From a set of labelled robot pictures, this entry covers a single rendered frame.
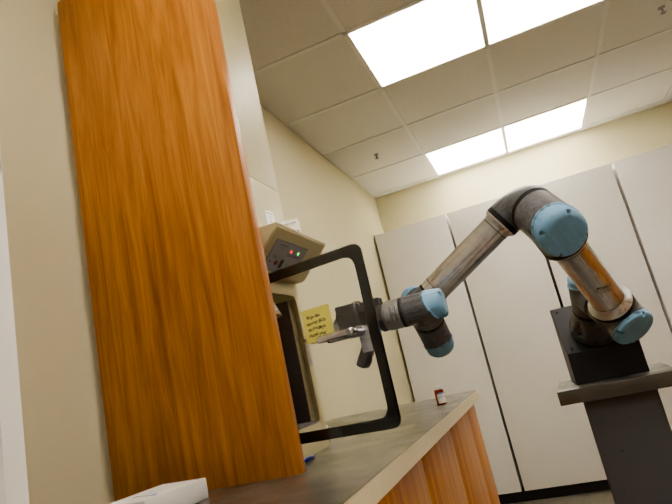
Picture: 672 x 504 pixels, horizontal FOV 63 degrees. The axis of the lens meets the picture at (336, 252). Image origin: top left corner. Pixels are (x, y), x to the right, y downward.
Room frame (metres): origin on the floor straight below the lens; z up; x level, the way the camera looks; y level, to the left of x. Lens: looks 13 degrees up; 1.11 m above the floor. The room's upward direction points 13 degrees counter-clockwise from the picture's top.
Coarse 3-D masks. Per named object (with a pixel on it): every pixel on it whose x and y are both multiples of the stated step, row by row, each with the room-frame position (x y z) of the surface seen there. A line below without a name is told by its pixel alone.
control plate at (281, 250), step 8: (280, 240) 1.32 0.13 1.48; (272, 248) 1.31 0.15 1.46; (280, 248) 1.35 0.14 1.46; (288, 248) 1.38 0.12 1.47; (296, 248) 1.42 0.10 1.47; (304, 248) 1.46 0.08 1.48; (272, 256) 1.34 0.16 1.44; (280, 256) 1.37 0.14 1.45; (288, 256) 1.41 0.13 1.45; (296, 256) 1.45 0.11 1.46; (272, 264) 1.36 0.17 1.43; (288, 264) 1.44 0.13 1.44
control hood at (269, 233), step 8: (272, 224) 1.27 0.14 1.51; (280, 224) 1.28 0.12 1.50; (264, 232) 1.28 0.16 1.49; (272, 232) 1.27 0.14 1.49; (280, 232) 1.30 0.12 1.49; (288, 232) 1.33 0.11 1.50; (296, 232) 1.37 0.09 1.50; (264, 240) 1.28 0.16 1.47; (272, 240) 1.29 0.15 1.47; (288, 240) 1.36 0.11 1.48; (296, 240) 1.40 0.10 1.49; (304, 240) 1.43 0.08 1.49; (312, 240) 1.48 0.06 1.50; (264, 248) 1.28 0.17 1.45; (312, 248) 1.51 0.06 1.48; (320, 248) 1.55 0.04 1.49; (304, 256) 1.49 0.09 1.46; (312, 256) 1.54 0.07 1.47
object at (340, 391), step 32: (320, 256) 1.20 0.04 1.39; (352, 256) 1.17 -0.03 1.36; (288, 288) 1.25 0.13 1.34; (320, 288) 1.21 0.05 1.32; (352, 288) 1.18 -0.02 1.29; (288, 320) 1.26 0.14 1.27; (352, 320) 1.18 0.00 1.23; (288, 352) 1.27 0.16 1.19; (320, 352) 1.23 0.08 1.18; (352, 352) 1.19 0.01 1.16; (384, 352) 1.16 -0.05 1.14; (320, 384) 1.24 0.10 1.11; (352, 384) 1.20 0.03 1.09; (384, 384) 1.16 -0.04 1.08; (320, 416) 1.25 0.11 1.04; (352, 416) 1.21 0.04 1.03; (384, 416) 1.17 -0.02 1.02
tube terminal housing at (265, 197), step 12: (252, 180) 1.44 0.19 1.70; (252, 192) 1.43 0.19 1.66; (264, 192) 1.51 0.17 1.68; (276, 192) 1.59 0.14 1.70; (264, 204) 1.49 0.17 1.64; (276, 204) 1.57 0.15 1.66; (264, 216) 1.48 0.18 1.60; (276, 216) 1.55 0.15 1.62; (312, 444) 1.49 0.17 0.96; (324, 444) 1.57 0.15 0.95
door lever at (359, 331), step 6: (342, 330) 1.14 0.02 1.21; (348, 330) 1.13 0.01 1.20; (354, 330) 1.14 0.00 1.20; (360, 330) 1.17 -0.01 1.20; (318, 336) 1.17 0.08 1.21; (324, 336) 1.16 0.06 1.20; (330, 336) 1.16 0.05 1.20; (336, 336) 1.15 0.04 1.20; (342, 336) 1.14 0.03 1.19; (360, 336) 1.18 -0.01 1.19; (318, 342) 1.17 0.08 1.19; (324, 342) 1.17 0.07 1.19
